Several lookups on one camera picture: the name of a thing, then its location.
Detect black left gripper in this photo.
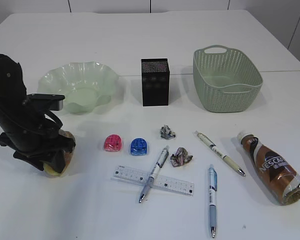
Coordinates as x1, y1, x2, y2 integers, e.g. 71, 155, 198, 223
0, 94, 74, 173

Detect sugared bread loaf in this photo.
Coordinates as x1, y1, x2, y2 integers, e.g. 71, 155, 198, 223
43, 129, 76, 177

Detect small paper ball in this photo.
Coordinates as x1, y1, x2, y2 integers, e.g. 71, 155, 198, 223
160, 125, 176, 140

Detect large paper ball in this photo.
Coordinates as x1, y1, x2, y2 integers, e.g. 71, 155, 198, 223
170, 147, 193, 167

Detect brown Nescafe coffee bottle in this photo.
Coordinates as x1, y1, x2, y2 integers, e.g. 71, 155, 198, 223
237, 131, 300, 206

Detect pink pencil sharpener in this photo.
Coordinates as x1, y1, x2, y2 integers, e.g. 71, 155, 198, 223
103, 134, 122, 152

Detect green wavy glass plate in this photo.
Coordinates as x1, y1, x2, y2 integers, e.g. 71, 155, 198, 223
37, 61, 119, 114

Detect blue pencil sharpener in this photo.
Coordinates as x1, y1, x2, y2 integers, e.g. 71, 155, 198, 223
130, 137, 148, 156

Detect black mesh pen holder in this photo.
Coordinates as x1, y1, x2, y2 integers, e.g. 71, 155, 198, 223
141, 58, 170, 107

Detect blue white gel pen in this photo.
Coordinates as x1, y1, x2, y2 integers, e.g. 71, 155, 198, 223
208, 164, 218, 239

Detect cream ballpoint pen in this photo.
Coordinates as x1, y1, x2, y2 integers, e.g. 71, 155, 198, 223
194, 131, 246, 177

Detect green plastic woven basket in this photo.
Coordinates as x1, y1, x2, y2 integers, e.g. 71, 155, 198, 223
192, 45, 263, 113

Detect clear plastic ruler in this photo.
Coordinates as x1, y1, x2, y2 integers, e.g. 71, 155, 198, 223
111, 165, 195, 196

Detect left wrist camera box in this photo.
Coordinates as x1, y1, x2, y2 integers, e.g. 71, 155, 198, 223
27, 93, 65, 111

